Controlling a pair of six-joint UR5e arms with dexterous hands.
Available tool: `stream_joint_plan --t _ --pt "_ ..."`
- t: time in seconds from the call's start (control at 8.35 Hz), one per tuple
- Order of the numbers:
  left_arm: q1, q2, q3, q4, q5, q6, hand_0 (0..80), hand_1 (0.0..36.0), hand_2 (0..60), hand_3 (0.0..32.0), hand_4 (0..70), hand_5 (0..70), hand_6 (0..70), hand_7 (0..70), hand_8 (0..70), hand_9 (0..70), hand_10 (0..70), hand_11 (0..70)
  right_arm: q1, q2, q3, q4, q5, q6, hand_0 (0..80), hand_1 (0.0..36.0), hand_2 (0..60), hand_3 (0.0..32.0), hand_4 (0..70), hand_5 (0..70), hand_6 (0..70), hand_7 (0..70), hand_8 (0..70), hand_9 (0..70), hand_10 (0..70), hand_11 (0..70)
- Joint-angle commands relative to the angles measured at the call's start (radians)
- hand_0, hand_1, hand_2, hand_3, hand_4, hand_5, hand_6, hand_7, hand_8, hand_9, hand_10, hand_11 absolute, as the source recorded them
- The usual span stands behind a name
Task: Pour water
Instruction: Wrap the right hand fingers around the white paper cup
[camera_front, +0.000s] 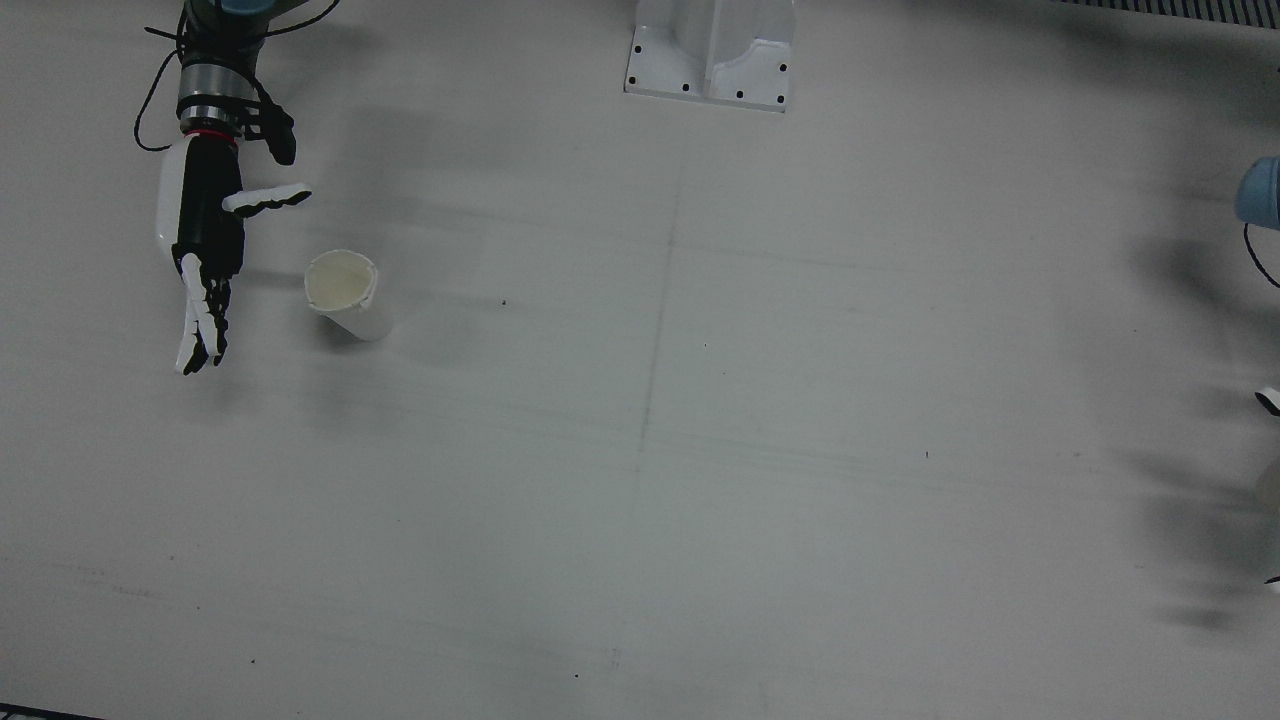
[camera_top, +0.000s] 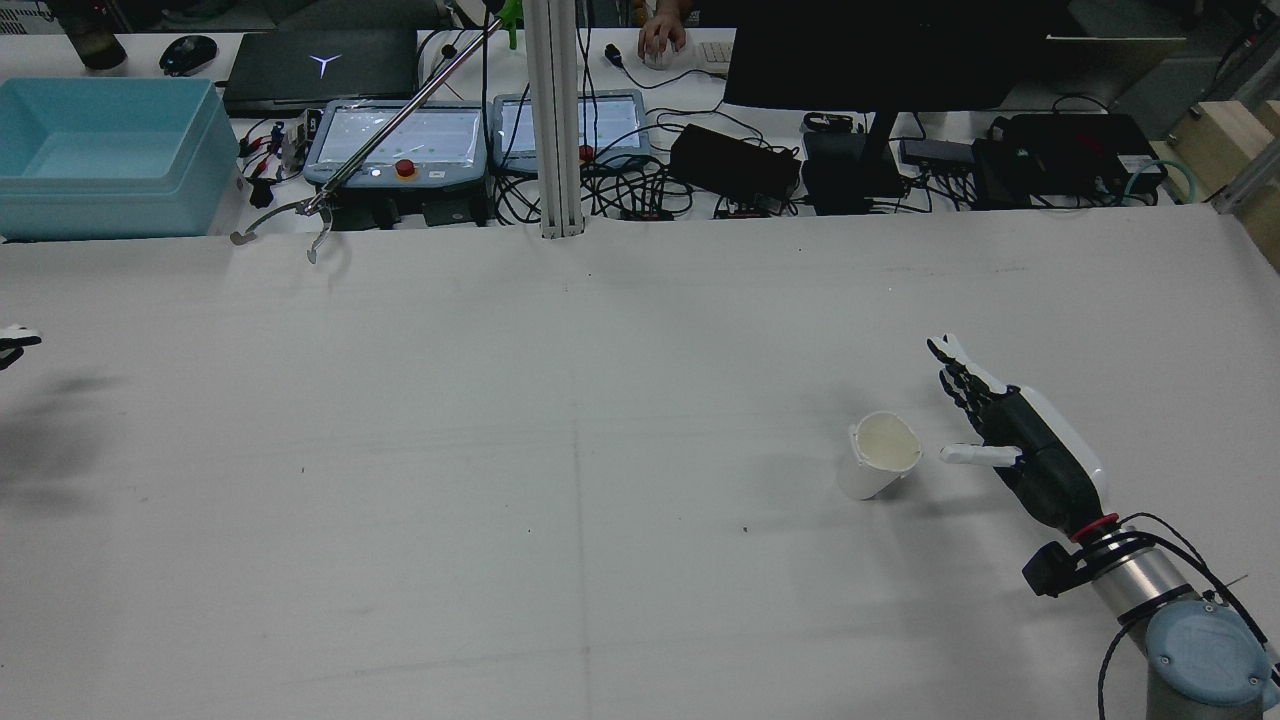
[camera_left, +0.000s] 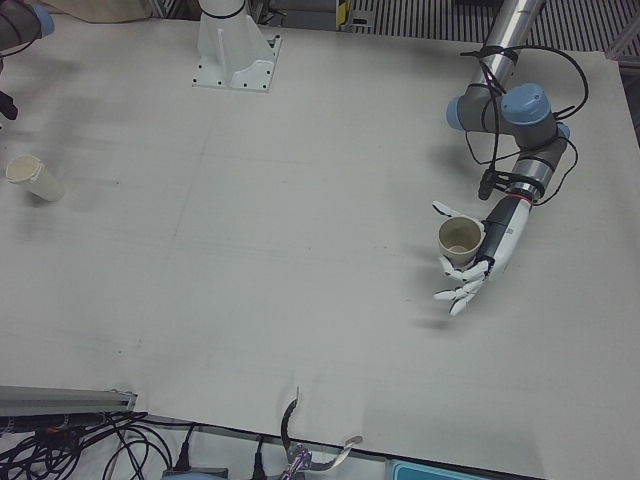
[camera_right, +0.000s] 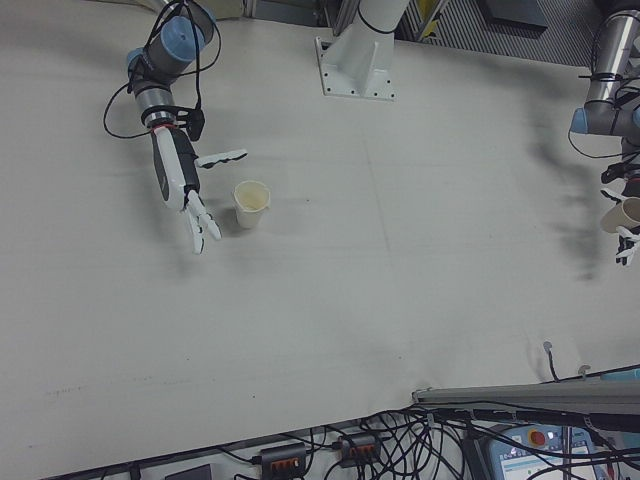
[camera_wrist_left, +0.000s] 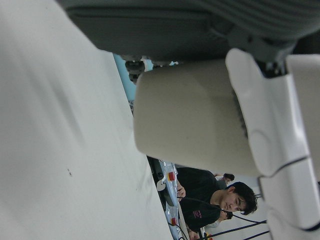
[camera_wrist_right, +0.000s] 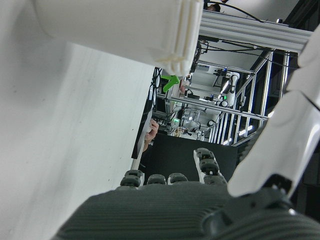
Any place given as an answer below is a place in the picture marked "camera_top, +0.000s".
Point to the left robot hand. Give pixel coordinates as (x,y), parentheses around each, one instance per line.
(12,345)

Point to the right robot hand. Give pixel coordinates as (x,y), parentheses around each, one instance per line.
(1045,460)

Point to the bystander bare hand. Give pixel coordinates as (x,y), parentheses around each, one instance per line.
(663,35)

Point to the white paper cup torn rim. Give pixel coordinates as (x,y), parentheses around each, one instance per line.
(870,480)

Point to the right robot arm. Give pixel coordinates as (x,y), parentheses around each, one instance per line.
(1200,650)

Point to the white computer mouse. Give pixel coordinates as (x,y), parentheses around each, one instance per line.
(660,62)

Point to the white keyboard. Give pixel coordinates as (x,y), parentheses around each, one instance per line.
(715,58)

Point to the grey teach pendant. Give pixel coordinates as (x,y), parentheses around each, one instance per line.
(450,140)
(610,125)

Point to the aluminium profile column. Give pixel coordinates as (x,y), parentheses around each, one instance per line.
(552,120)

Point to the black power brick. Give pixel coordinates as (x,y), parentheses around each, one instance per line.
(735,160)

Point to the light blue plastic bin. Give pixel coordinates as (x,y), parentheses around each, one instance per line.
(120,200)

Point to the black monitor with stand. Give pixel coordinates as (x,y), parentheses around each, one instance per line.
(880,60)

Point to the grey usb hub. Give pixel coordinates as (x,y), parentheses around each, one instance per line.
(935,150)

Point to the black electronics box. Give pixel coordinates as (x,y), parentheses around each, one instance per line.
(1070,150)

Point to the dark bottle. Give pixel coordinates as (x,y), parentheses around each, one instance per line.
(95,40)

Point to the red black clip leads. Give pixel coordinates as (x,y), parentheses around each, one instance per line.
(262,150)

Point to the black computer mouse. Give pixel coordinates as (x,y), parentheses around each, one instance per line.
(188,55)

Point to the black laptop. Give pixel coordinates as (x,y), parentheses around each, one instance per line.
(320,70)

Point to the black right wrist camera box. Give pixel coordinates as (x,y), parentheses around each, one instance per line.
(1048,572)

